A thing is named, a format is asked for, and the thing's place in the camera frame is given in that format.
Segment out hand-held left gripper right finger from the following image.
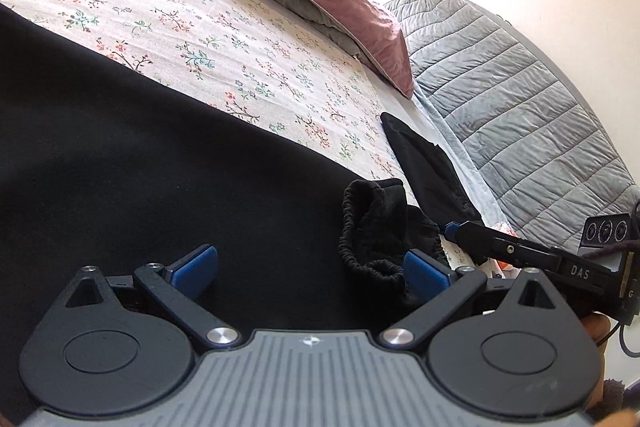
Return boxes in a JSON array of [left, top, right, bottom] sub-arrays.
[[380, 249, 561, 350]]

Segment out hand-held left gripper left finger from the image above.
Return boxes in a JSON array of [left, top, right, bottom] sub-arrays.
[[62, 244, 241, 350]]

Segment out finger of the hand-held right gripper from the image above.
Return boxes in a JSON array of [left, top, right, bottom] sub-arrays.
[[440, 220, 563, 280]]

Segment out black pants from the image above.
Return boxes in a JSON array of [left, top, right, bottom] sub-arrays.
[[0, 2, 453, 423]]

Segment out person's right hand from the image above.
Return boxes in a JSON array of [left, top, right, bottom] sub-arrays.
[[581, 313, 610, 354]]

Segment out small black garment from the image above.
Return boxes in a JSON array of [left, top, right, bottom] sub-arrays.
[[380, 111, 485, 228]]

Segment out light blue mattress pad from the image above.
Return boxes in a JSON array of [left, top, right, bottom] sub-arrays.
[[412, 94, 508, 228]]

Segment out grey quilted blanket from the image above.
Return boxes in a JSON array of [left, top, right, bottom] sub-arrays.
[[382, 0, 640, 253]]

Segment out floral bed sheet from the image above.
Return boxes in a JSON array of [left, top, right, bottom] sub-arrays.
[[0, 0, 516, 273]]

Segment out black cable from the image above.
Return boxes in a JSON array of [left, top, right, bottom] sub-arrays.
[[617, 319, 640, 360]]

